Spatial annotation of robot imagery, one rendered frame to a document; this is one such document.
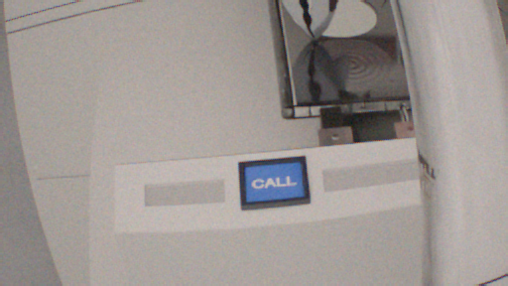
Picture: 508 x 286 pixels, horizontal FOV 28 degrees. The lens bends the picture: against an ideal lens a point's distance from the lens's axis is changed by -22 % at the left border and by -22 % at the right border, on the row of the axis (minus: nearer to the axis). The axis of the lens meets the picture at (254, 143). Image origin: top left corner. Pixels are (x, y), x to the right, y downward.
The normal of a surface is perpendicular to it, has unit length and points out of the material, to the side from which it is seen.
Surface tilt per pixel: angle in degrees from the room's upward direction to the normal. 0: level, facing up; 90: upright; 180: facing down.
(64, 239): 90
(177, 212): 0
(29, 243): 0
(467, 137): 55
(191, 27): 0
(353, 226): 90
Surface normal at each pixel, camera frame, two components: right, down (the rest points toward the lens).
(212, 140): -0.08, -0.79
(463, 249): -0.37, 0.06
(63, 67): 0.05, 0.61
